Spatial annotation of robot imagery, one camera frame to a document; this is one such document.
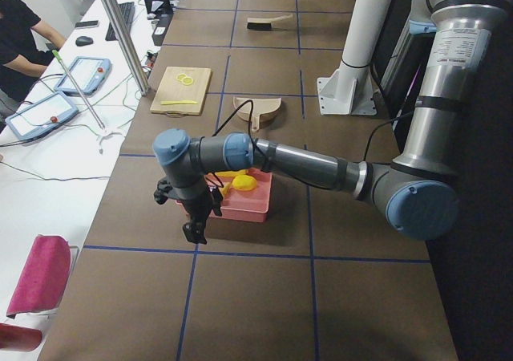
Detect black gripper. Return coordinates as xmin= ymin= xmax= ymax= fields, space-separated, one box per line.
xmin=154 ymin=178 xmax=223 ymax=245

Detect yellow toy potato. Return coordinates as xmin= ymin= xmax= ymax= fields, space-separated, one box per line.
xmin=232 ymin=174 xmax=258 ymax=192

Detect yellow toy corn cob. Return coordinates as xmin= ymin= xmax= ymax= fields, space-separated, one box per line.
xmin=215 ymin=169 xmax=248 ymax=177

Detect beige plastic dustpan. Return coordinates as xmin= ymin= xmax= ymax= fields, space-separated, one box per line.
xmin=232 ymin=97 xmax=282 ymax=132

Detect beige hand brush black bristles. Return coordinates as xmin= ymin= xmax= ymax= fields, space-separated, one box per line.
xmin=246 ymin=14 xmax=293 ymax=31

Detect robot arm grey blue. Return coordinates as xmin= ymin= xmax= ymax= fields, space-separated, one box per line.
xmin=153 ymin=0 xmax=512 ymax=244

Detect pink plastic bin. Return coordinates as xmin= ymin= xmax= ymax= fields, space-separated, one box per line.
xmin=174 ymin=167 xmax=275 ymax=224

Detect yellow plastic toy knife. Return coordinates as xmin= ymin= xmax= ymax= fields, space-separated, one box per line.
xmin=160 ymin=100 xmax=198 ymax=106

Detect wooden cutting board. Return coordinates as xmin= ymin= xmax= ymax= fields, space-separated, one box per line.
xmin=150 ymin=67 xmax=212 ymax=116

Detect toy lemon slice lower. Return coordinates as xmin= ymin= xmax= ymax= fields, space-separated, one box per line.
xmin=180 ymin=76 xmax=194 ymax=86

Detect magenta cloth on stand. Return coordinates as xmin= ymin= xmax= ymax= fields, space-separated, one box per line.
xmin=6 ymin=235 xmax=80 ymax=319

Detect teach pendant far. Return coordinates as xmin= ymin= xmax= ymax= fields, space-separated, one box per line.
xmin=54 ymin=57 xmax=112 ymax=97

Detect teach pendant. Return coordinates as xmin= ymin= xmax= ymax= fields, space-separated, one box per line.
xmin=6 ymin=91 xmax=79 ymax=140
xmin=54 ymin=57 xmax=112 ymax=97

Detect teach pendant near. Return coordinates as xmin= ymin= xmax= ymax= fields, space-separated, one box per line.
xmin=6 ymin=91 xmax=79 ymax=140

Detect black computer mouse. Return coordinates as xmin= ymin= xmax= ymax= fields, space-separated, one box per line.
xmin=75 ymin=36 xmax=94 ymax=47

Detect metal rod green tip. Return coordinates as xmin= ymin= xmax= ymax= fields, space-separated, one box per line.
xmin=52 ymin=50 xmax=107 ymax=132

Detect black keyboard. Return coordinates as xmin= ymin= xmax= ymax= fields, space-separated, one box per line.
xmin=105 ymin=2 xmax=135 ymax=41

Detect black smartphone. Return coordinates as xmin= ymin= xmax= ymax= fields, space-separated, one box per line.
xmin=75 ymin=20 xmax=99 ymax=29

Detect person in black shirt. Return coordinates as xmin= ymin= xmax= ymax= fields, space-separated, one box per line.
xmin=1 ymin=0 xmax=66 ymax=103

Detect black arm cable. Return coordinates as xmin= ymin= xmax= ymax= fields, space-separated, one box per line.
xmin=204 ymin=99 xmax=416 ymax=193

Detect aluminium frame post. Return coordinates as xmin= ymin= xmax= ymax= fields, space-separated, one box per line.
xmin=101 ymin=0 xmax=151 ymax=96

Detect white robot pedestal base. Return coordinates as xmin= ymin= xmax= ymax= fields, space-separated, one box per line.
xmin=317 ymin=0 xmax=411 ymax=116

